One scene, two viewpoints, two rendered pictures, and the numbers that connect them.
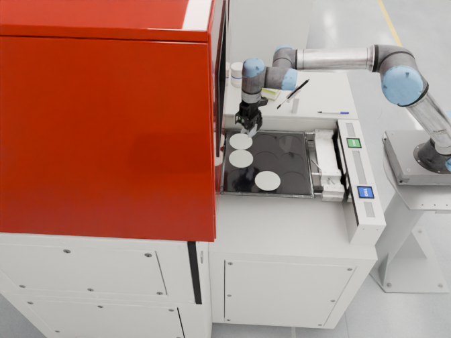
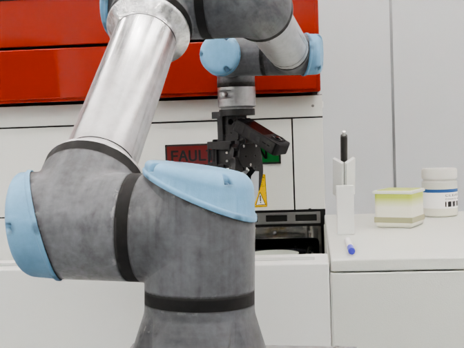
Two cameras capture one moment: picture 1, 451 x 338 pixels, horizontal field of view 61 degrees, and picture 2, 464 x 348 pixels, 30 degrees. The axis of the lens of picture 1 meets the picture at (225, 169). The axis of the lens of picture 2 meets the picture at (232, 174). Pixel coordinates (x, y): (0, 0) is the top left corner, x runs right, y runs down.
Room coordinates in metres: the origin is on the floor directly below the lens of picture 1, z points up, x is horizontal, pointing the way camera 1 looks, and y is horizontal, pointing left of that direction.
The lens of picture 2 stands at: (1.22, -1.81, 1.15)
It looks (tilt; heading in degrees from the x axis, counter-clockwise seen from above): 3 degrees down; 93
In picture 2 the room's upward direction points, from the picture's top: 2 degrees counter-clockwise
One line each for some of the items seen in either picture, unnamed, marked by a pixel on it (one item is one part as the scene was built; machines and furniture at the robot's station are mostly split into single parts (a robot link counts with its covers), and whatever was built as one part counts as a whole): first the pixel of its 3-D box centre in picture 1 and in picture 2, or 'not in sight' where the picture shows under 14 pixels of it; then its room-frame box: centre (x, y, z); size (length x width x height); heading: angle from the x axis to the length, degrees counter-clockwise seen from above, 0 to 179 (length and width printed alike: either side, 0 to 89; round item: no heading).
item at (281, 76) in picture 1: (280, 76); (233, 55); (1.15, -0.20, 1.29); 0.11 x 0.11 x 0.08; 80
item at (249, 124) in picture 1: (249, 111); (235, 139); (1.14, -0.09, 1.13); 0.09 x 0.08 x 0.12; 144
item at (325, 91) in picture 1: (284, 103); (427, 271); (1.48, -0.29, 0.89); 0.62 x 0.35 x 0.14; 87
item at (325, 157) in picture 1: (327, 165); not in sight; (1.11, -0.44, 0.87); 0.36 x 0.08 x 0.03; 177
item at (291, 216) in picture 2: not in sight; (217, 219); (1.10, 0.05, 0.96); 0.44 x 0.01 x 0.02; 177
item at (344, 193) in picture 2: (292, 99); (344, 195); (1.34, -0.29, 1.03); 0.06 x 0.04 x 0.13; 87
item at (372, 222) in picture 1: (354, 177); (144, 308); (1.02, -0.53, 0.89); 0.55 x 0.09 x 0.14; 177
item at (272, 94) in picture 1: (271, 90); (399, 207); (1.45, -0.21, 1.00); 0.07 x 0.07 x 0.07; 63
